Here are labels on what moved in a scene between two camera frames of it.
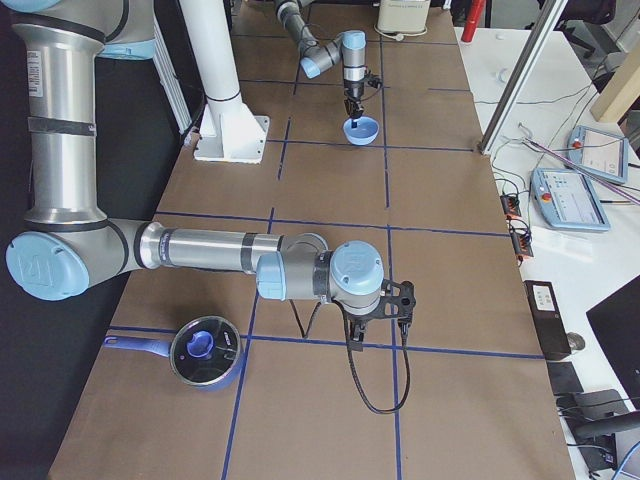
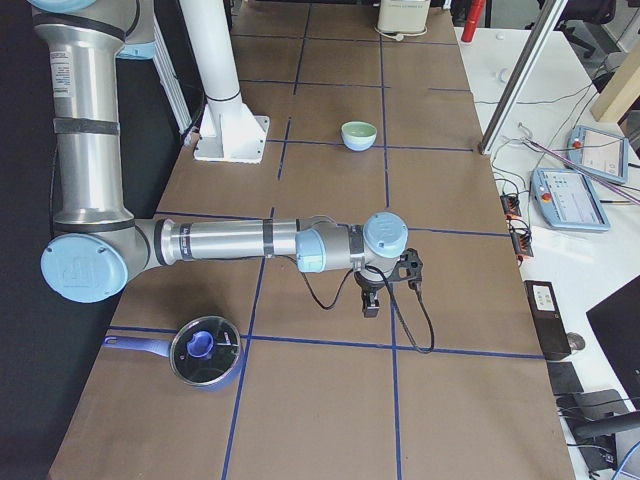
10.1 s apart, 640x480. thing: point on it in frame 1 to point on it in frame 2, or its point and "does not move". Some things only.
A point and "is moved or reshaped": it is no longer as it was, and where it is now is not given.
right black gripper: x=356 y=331 to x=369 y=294
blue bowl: x=365 y=132 is moved or reshaped
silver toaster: x=403 y=16 does not move
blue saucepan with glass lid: x=205 y=352 does not move
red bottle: x=474 y=12 does not move
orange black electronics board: x=510 y=206 does not move
